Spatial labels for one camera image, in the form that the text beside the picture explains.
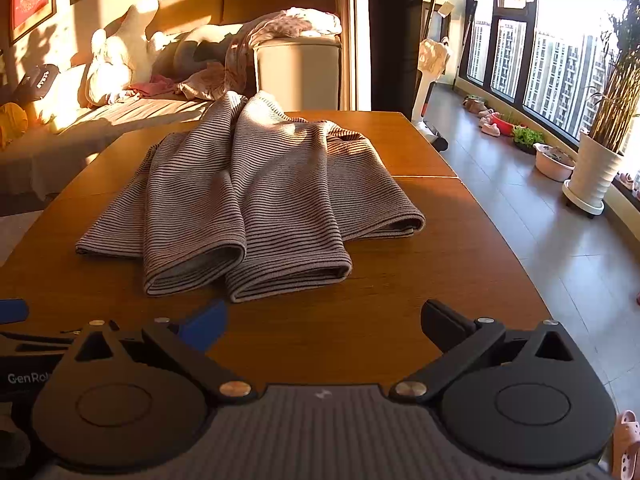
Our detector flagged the pair of pink slippers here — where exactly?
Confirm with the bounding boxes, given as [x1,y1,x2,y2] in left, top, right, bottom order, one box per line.
[477,110,501,137]

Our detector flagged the striped knit pants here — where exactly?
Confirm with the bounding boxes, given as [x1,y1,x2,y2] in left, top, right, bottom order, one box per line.
[75,91,426,304]

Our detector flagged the white ribbed plant pot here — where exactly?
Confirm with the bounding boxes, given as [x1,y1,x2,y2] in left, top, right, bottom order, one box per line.
[562,127,626,218]

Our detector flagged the beige sofa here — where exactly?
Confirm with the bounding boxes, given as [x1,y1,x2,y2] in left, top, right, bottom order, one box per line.
[0,0,346,216]

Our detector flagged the red basin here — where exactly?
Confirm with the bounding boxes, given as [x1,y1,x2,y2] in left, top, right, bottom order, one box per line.
[487,112,521,137]

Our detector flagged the dark pink cloth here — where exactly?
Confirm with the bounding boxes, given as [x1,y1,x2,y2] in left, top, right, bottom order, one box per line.
[127,74,181,98]

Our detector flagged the yellow plush toy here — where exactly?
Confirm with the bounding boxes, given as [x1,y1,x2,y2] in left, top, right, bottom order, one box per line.
[0,102,28,151]

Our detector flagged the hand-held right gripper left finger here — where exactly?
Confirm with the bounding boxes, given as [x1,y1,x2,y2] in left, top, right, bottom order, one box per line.
[60,300,258,406]

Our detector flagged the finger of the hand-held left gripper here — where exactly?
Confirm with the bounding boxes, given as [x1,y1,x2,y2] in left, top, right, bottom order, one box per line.
[0,299,29,325]

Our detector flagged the sheer beige curtain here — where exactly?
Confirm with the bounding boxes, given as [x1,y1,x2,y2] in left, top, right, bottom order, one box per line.
[332,0,372,111]

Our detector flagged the green seedling tray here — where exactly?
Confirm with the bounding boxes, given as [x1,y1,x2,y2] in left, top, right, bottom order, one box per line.
[511,126,546,155]

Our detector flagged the pink floral blanket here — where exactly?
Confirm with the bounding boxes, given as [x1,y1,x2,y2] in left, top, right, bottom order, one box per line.
[177,7,343,103]

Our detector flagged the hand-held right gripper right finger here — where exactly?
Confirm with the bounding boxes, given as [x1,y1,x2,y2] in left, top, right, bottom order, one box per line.
[390,300,588,406]

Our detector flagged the white plush toy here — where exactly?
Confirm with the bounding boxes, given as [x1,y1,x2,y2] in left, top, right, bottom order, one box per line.
[85,0,173,107]

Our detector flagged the dark curtain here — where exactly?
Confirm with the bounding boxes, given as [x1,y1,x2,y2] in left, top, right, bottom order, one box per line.
[365,0,426,121]

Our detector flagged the grey pillow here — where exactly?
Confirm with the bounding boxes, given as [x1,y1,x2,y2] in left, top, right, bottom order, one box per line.
[152,25,246,81]

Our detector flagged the tall green plant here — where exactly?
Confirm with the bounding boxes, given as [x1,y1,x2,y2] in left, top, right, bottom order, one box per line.
[585,10,640,153]

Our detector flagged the pink clog slipper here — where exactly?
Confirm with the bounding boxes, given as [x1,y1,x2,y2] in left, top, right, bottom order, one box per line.
[611,410,640,480]

